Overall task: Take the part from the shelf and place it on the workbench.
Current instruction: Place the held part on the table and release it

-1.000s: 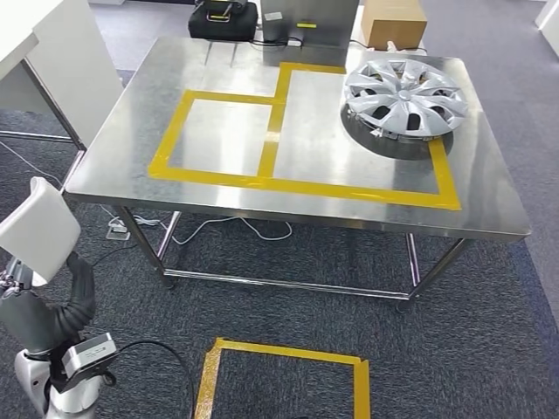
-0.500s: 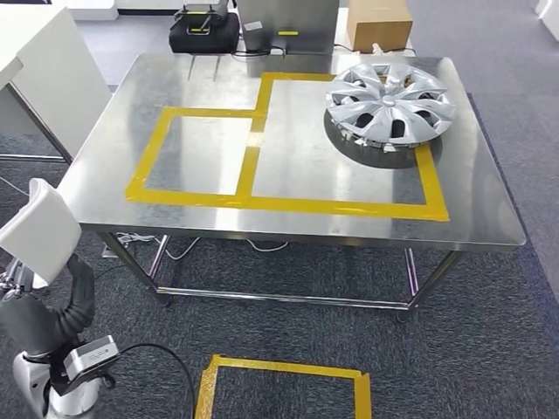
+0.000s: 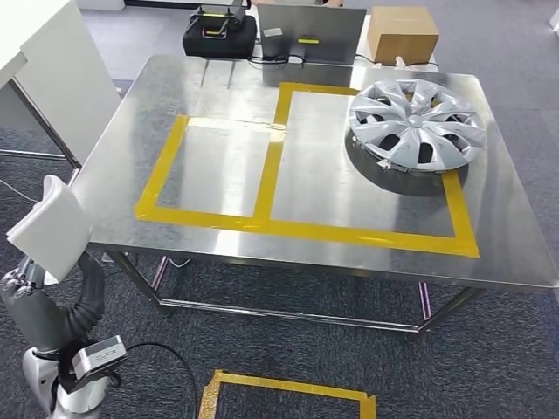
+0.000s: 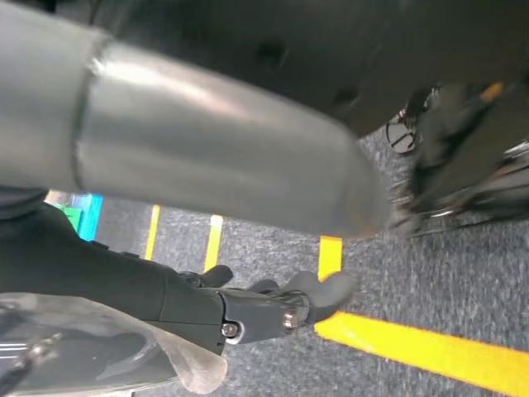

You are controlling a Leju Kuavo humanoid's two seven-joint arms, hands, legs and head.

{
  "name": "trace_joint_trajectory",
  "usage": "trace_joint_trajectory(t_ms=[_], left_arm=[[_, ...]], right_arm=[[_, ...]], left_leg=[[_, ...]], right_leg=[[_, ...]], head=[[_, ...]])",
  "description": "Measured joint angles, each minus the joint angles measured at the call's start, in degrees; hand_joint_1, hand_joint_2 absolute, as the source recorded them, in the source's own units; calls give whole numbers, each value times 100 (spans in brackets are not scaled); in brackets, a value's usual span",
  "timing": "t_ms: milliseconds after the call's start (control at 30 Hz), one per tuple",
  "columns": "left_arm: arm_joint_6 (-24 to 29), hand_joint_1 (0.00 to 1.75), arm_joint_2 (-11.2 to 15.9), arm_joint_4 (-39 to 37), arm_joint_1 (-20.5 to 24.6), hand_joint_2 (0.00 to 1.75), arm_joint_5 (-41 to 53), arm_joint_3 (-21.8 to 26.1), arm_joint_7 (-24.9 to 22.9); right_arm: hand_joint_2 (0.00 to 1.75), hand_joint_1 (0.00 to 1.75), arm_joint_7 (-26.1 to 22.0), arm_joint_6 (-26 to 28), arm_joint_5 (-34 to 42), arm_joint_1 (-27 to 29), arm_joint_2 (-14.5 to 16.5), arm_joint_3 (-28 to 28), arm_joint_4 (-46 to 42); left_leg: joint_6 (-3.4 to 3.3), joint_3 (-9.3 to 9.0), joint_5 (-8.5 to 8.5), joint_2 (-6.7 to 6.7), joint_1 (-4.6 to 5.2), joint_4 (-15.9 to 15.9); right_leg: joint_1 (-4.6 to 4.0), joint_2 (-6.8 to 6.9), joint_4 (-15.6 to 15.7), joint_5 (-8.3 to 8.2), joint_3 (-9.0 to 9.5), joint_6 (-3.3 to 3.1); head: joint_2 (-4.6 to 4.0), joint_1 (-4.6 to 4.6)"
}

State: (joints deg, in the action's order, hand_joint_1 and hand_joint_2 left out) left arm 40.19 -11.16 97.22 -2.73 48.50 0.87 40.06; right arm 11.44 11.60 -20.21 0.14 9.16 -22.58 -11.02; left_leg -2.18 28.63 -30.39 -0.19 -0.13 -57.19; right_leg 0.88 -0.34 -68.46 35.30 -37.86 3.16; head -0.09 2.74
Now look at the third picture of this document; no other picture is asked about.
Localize thin white floor cable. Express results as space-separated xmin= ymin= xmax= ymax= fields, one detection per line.
xmin=0 ymin=179 xmax=40 ymax=204

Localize yellow tape table marking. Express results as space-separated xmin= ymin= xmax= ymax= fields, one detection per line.
xmin=134 ymin=81 xmax=480 ymax=259

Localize stainless steel workbench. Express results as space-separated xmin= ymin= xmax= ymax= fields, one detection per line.
xmin=69 ymin=53 xmax=559 ymax=343

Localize brown cardboard box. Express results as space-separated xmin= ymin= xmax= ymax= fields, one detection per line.
xmin=366 ymin=5 xmax=440 ymax=66

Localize silver wheel hubcap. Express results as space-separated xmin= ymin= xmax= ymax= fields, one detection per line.
xmin=347 ymin=78 xmax=487 ymax=174

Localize yellow floor tape square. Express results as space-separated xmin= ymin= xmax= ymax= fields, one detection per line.
xmin=199 ymin=369 xmax=377 ymax=419

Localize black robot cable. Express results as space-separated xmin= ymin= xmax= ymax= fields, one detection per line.
xmin=111 ymin=342 xmax=199 ymax=419

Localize white curved plastic part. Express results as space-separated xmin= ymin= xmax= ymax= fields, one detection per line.
xmin=6 ymin=175 xmax=92 ymax=285

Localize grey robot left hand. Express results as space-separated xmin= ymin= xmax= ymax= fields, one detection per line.
xmin=0 ymin=257 xmax=79 ymax=355

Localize white desk metal legs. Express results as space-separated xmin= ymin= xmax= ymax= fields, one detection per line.
xmin=0 ymin=0 xmax=121 ymax=168

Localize black case yellow handle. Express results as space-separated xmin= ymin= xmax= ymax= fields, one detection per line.
xmin=182 ymin=4 xmax=258 ymax=60

